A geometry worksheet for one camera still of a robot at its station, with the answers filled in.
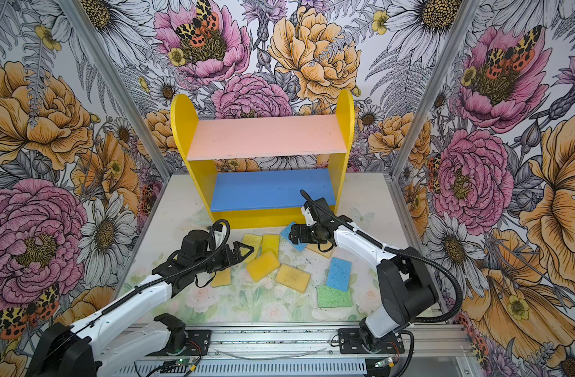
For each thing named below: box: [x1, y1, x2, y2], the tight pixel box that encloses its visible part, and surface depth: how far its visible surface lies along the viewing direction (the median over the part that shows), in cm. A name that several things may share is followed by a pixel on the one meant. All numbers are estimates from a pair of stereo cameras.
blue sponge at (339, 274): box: [326, 256, 352, 292], surface depth 88 cm
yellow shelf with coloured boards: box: [170, 89, 356, 230], surface depth 81 cm
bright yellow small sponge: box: [261, 234, 281, 260], surface depth 99 cm
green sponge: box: [316, 285, 352, 308], surface depth 83 cm
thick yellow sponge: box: [246, 250, 281, 282], surface depth 91 cm
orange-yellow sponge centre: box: [274, 263, 312, 294], surface depth 89 cm
